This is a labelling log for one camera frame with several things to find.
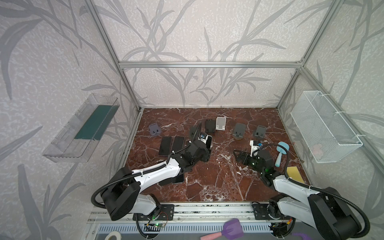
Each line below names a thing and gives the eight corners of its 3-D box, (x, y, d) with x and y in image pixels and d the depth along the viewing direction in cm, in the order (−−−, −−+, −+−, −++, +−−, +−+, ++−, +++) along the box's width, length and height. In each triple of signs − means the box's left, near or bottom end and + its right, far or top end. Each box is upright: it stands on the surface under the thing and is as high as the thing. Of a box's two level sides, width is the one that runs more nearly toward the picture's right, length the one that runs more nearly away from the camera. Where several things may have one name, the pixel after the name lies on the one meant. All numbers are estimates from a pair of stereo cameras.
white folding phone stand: (215, 131, 109) (216, 125, 103) (215, 122, 114) (215, 116, 108) (225, 131, 109) (226, 125, 103) (224, 122, 114) (225, 116, 108)
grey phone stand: (151, 136, 106) (147, 129, 99) (152, 130, 109) (149, 123, 102) (160, 136, 106) (157, 129, 99) (161, 130, 109) (158, 123, 102)
